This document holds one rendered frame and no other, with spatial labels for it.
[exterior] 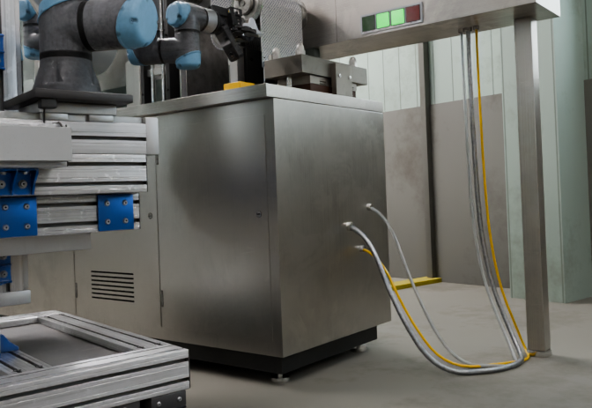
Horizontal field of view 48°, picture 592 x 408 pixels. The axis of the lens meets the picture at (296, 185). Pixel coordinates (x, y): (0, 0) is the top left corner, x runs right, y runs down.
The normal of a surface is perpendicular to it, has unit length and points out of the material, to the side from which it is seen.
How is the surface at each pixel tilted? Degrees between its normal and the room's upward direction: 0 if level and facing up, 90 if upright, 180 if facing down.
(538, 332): 90
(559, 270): 90
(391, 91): 90
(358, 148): 90
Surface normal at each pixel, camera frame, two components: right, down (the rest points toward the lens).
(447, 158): -0.77, 0.02
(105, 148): 0.64, -0.04
